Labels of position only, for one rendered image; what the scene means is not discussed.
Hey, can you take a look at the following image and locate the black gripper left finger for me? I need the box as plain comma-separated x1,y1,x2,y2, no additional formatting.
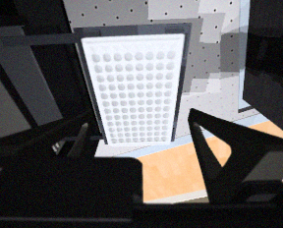
0,108,94,156

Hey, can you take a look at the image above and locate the white multi-well plate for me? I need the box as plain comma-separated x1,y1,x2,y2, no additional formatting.
82,33,185,146

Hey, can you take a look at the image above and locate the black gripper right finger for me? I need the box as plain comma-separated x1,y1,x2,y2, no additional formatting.
188,108,283,202

